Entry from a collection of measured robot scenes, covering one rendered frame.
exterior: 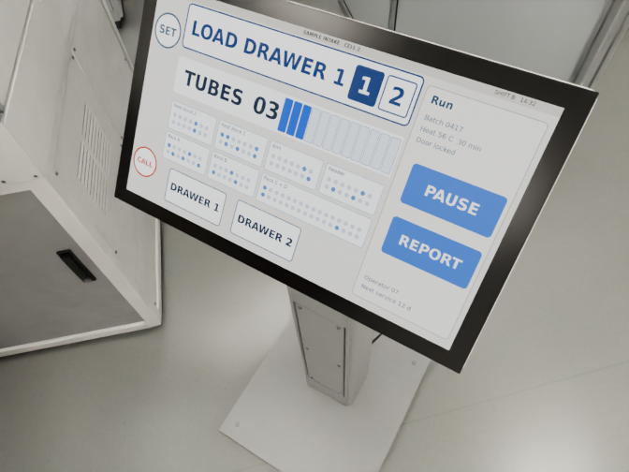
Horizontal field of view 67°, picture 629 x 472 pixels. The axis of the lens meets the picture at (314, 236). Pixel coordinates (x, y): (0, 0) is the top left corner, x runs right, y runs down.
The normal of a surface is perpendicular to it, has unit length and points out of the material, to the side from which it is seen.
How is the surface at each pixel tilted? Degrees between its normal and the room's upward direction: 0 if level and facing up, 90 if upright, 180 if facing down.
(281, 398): 3
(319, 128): 50
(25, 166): 90
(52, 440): 0
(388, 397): 5
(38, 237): 90
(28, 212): 90
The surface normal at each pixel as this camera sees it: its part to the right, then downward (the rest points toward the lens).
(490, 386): -0.05, -0.55
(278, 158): -0.42, 0.21
